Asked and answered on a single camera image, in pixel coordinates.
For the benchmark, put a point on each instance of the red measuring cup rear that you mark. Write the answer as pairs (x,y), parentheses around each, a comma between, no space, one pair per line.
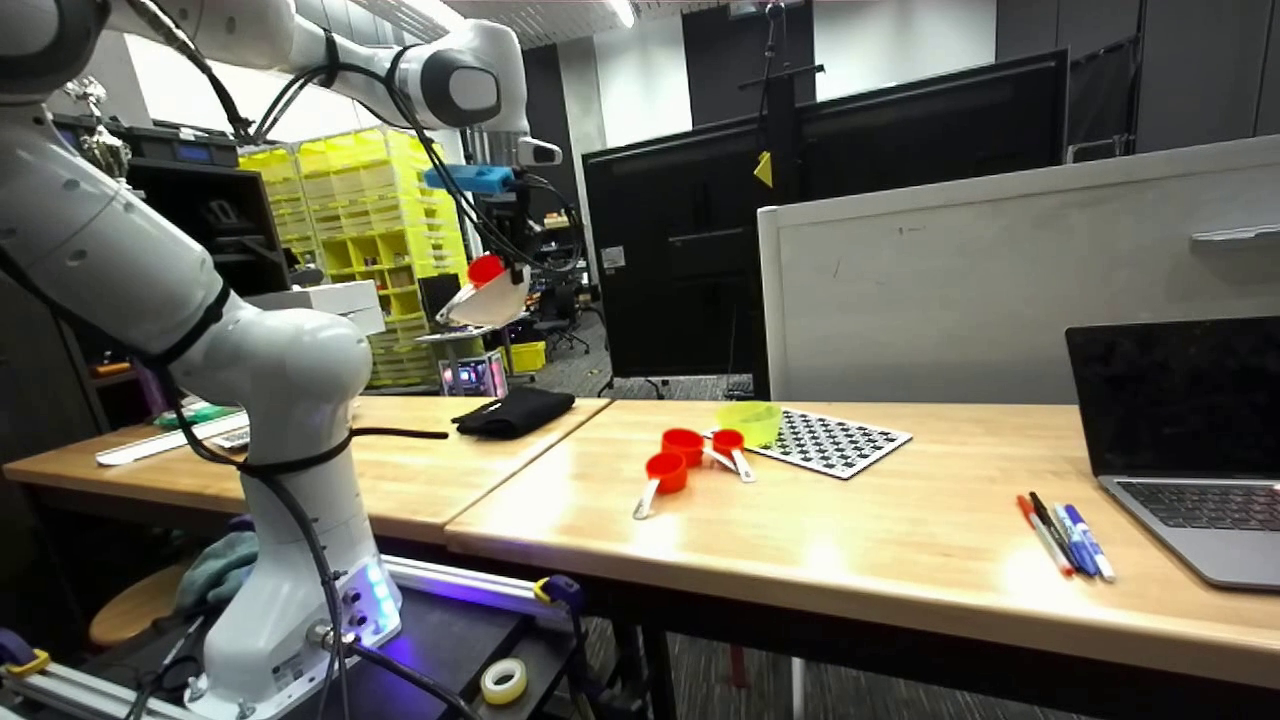
(728,450)

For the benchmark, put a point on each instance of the green object on table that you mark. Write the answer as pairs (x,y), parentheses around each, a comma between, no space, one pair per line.
(197,415)

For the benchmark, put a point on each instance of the white bowl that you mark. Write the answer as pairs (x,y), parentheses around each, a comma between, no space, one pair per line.
(491,305)

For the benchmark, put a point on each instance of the grey laptop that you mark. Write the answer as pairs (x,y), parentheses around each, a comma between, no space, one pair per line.
(1181,428)

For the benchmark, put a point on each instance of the blue pen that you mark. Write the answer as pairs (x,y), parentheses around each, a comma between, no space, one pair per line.
(1082,534)

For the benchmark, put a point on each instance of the red measuring cup middle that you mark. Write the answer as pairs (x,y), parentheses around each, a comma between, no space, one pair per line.
(684,445)

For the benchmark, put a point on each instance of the red measuring cup in bowl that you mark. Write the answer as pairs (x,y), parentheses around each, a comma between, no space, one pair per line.
(484,270)

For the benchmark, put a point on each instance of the white partition board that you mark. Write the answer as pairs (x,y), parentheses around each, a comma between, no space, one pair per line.
(970,295)

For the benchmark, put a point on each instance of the red pen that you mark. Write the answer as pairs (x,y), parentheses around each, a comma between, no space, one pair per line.
(1044,538)

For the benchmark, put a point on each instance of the yellow storage bins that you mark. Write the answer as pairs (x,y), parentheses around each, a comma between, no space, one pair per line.
(358,210)

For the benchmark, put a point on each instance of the white flat strip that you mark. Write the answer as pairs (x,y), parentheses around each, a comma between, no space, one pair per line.
(218,435)

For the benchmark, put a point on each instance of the tape roll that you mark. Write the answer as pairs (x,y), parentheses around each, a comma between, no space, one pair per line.
(506,682)

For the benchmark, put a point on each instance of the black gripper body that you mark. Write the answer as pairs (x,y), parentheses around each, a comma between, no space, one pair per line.
(541,218)

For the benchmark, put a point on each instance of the black folded cloth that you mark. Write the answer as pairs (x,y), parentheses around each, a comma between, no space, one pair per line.
(512,415)

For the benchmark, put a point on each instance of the black monitor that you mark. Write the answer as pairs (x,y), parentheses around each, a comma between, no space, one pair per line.
(690,227)

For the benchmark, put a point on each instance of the checkered calibration board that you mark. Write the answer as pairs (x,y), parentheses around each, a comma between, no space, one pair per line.
(833,445)

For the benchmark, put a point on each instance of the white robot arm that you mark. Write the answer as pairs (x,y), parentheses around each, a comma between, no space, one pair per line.
(98,252)

